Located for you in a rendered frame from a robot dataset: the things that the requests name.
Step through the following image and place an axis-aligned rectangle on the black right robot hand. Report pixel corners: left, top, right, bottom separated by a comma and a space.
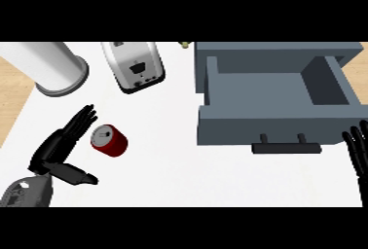
342, 120, 368, 208

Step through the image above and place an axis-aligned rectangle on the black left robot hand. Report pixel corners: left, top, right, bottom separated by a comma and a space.
27, 104, 101, 187

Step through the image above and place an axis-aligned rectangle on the red can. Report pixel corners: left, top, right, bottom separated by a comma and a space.
89, 124, 131, 159

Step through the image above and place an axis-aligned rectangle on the grey drawer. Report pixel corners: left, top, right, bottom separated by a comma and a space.
197, 55, 368, 147

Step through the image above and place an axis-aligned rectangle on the white cylindrical container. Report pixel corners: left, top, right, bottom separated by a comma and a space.
0, 42, 91, 98

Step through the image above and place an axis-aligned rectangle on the silver black appliance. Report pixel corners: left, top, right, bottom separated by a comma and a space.
101, 42, 169, 95

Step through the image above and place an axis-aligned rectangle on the grey cabinet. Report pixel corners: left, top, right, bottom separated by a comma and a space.
193, 42, 366, 95

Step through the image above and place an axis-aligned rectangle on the dark drawer handle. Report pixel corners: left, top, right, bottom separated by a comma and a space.
252, 132, 323, 155

